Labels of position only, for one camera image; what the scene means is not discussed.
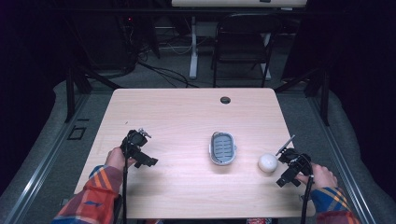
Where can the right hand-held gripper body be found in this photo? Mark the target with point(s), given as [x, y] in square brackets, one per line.
[295, 159]

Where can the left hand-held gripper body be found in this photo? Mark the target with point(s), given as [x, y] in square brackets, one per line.
[134, 142]

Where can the round white soap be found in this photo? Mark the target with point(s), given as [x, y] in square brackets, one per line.
[267, 163]

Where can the grey soap dish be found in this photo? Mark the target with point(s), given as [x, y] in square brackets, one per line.
[222, 148]

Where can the person's left hand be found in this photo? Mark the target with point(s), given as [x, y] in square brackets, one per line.
[115, 159]

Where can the person's right hand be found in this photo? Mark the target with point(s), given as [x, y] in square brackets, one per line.
[322, 178]

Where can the red patterned cloth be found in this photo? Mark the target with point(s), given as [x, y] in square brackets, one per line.
[258, 221]

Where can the black metal stand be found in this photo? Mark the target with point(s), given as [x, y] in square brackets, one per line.
[72, 93]
[322, 90]

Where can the black table grommet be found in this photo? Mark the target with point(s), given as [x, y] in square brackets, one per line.
[225, 100]

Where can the black folding chair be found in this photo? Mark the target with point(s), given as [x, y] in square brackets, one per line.
[243, 46]

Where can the white desk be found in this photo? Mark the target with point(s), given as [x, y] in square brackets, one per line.
[218, 3]

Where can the black floor socket frame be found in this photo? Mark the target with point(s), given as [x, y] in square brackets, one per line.
[77, 133]

